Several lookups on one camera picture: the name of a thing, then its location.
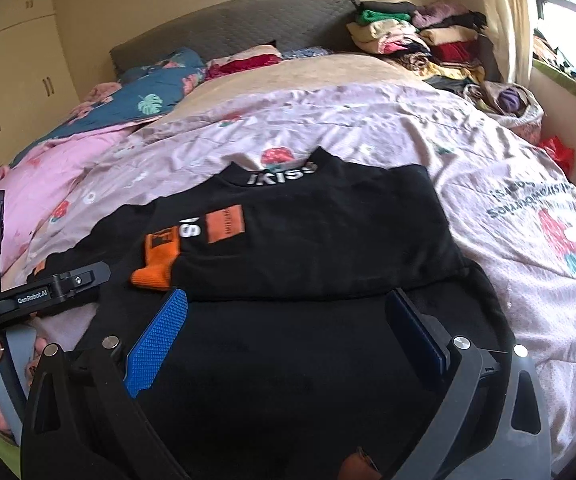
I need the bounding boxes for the pink floral quilt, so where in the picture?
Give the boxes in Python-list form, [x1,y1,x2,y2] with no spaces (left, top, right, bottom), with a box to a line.
[0,105,149,273]

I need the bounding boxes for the cream curtain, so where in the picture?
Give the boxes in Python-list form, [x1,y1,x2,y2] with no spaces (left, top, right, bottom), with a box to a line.
[473,0,534,86]

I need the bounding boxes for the clothes on windowsill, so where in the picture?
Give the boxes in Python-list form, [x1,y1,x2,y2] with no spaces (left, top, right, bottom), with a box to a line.
[533,30,576,116]

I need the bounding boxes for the pile of folded clothes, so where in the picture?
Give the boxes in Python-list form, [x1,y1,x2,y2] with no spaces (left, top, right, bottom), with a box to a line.
[345,0,489,93]

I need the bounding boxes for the grey quilted headboard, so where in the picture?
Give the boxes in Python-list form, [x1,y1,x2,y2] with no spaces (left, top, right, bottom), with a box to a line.
[109,0,363,78]

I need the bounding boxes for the blue patterned pillow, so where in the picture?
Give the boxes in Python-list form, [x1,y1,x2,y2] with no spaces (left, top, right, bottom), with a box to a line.
[280,47,333,61]

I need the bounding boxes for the pink strawberry printed blanket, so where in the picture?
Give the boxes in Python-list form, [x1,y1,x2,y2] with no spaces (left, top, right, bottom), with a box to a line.
[0,80,576,476]

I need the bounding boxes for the red pillow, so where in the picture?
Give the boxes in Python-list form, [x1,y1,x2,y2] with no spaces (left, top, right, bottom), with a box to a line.
[205,45,283,81]

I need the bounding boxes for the cream wardrobe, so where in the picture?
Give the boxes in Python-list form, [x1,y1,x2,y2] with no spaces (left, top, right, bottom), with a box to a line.
[0,0,81,171]

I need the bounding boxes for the red cloth by wall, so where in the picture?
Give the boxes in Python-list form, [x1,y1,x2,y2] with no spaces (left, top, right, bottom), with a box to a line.
[538,135,576,176]

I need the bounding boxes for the blue leaf printed quilt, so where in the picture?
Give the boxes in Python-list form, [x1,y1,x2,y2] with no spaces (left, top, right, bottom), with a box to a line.
[8,47,209,171]

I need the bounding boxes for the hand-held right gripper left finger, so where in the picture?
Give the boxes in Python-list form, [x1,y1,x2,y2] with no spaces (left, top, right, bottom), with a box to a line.
[20,287,203,480]

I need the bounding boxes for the beige bed sheet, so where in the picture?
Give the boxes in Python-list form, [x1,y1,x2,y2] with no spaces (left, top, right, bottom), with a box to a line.
[158,52,434,121]

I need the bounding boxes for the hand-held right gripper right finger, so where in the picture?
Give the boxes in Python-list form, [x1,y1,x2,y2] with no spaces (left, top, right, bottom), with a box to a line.
[385,287,554,480]

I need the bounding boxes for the plastic bag with purple cloth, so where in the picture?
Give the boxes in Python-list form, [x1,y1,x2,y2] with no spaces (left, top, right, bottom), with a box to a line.
[463,80,546,143]

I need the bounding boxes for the black sweater with orange patches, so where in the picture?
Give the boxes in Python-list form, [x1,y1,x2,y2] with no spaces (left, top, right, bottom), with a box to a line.
[28,146,516,480]

